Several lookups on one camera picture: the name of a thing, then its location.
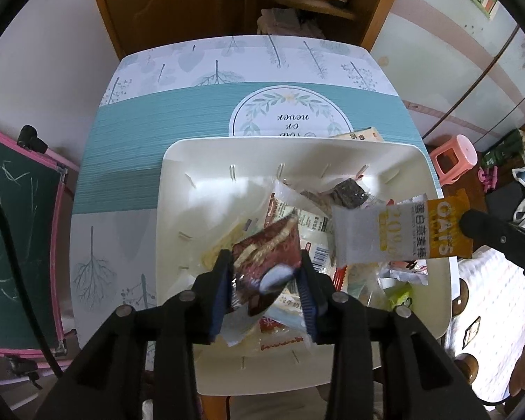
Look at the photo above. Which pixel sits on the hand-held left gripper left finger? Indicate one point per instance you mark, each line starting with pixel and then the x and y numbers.
pixel 221 299

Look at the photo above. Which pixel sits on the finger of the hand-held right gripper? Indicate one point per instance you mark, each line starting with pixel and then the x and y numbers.
pixel 494 238

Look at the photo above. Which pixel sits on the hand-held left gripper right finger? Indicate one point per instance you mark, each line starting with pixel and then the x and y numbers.
pixel 308 304

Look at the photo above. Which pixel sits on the brown and red snack packet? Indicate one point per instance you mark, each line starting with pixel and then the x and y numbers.
pixel 267 245

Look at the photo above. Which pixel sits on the orange and white oat bar packet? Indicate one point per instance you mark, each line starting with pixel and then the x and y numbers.
pixel 420 232

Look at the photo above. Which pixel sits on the white plastic tray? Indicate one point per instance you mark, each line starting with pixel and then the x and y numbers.
pixel 210 183

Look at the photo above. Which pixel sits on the black cushion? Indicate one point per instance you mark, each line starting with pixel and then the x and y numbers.
pixel 503 199

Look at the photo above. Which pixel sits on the pink toy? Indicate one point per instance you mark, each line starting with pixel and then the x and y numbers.
pixel 488 179

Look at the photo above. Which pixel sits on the white quilted cushion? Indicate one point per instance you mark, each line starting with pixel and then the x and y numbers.
pixel 498 315

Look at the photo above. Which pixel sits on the pile of snack packets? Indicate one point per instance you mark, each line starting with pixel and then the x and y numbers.
pixel 315 223

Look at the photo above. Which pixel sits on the green patterned bag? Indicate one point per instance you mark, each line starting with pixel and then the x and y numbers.
pixel 505 146

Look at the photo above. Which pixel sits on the pink plastic stool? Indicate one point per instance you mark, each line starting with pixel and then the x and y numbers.
pixel 459 148

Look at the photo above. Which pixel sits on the clear nut bar packet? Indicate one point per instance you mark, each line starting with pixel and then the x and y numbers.
pixel 350 192

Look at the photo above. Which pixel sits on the beige snack packet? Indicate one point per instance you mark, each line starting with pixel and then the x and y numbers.
pixel 363 134

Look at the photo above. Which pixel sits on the white sliding wardrobe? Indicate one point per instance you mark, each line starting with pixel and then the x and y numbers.
pixel 442 74

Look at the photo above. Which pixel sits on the teal leaf print tablecloth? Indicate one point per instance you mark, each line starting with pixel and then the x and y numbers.
pixel 157 109

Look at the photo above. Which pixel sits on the black clamp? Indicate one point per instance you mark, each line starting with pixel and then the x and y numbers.
pixel 30 138

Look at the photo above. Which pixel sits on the wooden shelf cabinet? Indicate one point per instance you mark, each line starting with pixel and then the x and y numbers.
pixel 376 4

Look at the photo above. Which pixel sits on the folded pink cloths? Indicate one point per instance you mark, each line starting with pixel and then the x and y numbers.
pixel 284 22

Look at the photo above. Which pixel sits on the brown wooden door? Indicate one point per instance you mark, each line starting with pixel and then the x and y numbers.
pixel 170 0

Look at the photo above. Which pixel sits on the green chalkboard pink frame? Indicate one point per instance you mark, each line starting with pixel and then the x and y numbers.
pixel 17 227

